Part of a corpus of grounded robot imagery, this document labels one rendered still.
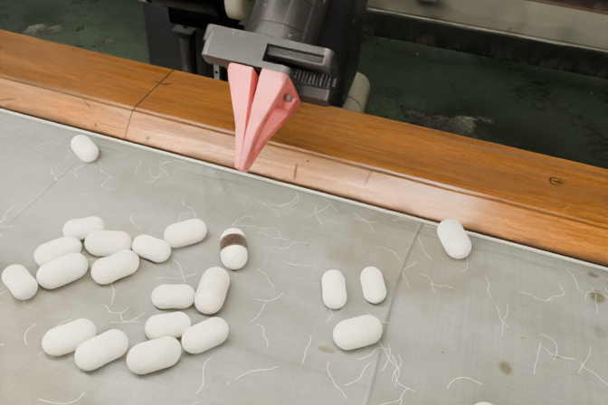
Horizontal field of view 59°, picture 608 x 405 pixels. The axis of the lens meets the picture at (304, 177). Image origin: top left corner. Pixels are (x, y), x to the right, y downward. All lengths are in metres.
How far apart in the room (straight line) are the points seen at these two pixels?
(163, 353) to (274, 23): 0.25
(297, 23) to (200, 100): 0.20
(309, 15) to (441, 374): 0.28
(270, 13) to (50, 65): 0.33
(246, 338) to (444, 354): 0.14
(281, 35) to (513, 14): 2.09
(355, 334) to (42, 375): 0.21
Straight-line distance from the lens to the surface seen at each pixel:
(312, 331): 0.41
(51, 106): 0.63
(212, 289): 0.41
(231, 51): 0.42
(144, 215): 0.50
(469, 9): 2.46
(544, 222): 0.52
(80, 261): 0.45
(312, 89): 0.44
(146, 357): 0.39
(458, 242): 0.47
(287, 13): 0.43
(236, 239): 0.44
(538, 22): 2.49
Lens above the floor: 1.08
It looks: 41 degrees down
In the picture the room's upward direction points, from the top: 5 degrees clockwise
